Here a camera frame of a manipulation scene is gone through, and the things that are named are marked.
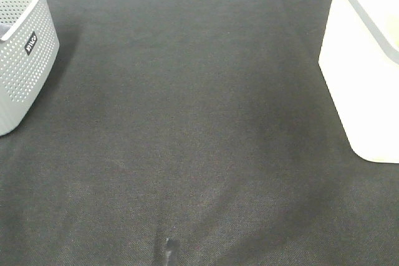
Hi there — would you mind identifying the black fabric table cover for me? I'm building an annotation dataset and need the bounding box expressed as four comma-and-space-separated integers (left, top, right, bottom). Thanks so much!
1, 0, 398, 265

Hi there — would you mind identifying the white plastic bin grey rim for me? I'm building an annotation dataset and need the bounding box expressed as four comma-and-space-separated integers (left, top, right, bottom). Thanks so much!
319, 0, 398, 163

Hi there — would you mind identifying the grey perforated plastic basket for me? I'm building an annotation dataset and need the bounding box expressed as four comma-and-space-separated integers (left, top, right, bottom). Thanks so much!
1, 0, 59, 135

